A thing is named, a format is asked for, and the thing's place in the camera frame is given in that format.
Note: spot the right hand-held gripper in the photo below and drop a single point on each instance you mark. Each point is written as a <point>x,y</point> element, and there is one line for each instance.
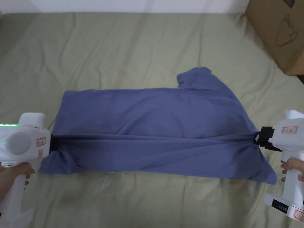
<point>288,140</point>

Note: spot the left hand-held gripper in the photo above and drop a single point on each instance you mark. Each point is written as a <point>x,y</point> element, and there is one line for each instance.
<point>21,142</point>

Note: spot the dark blue shirt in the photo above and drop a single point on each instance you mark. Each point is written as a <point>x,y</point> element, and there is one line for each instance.
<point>156,128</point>

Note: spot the person's left hand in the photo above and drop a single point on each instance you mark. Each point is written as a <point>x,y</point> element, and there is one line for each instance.
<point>11,175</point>

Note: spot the person's right hand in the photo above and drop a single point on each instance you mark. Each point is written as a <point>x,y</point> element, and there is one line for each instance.
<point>293,165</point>

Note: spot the brown cardboard carton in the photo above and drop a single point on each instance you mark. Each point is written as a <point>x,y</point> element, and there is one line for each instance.
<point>277,33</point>

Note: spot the bed with pale green sheet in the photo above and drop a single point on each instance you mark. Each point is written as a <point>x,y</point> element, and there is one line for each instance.
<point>118,52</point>

